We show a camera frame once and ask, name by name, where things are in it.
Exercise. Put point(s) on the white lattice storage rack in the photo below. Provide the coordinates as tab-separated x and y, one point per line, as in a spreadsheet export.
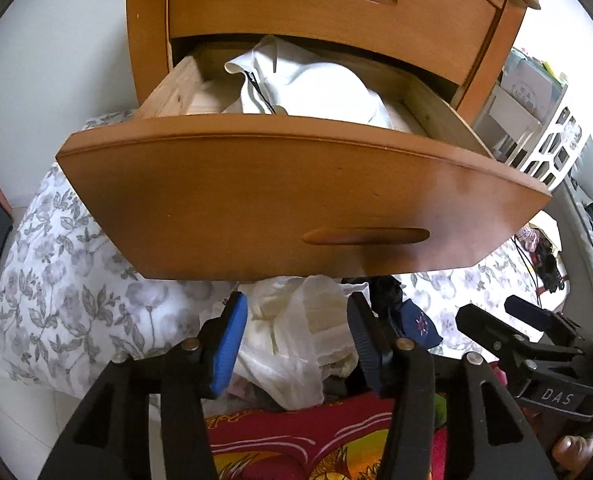
556	145

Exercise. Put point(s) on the shallow wooden drawer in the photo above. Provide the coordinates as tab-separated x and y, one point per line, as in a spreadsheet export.
276	5

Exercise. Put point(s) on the black lace item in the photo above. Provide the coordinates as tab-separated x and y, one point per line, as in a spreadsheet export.
547	265

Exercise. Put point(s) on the person's right hand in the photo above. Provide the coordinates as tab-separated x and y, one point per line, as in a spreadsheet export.
576	455

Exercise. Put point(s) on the grey floral blanket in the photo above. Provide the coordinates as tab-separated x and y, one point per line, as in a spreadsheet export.
66	285

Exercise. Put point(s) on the white garment with black band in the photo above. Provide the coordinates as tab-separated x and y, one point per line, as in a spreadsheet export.
316	90

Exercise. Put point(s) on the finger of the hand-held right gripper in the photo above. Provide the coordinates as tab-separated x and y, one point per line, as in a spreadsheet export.
531	312
491	332

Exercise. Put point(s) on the red printed blanket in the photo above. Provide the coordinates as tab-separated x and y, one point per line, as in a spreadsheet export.
301	440

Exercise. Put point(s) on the black lace garment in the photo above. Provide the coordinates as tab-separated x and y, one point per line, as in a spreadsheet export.
386	292

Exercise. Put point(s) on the colourful packet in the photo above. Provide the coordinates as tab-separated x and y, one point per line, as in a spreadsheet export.
528	240

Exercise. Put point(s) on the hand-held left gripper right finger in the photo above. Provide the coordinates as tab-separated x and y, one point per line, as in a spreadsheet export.
364	340

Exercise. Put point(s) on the white sheer cloth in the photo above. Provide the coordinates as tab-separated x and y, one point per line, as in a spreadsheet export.
296	340

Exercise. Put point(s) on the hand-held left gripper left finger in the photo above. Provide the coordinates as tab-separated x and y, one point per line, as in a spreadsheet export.
229	345

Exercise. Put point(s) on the navy embroidered garment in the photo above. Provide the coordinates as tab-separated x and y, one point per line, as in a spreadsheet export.
419	325

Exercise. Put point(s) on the grey mattress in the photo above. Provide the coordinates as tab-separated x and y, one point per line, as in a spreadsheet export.
586	220

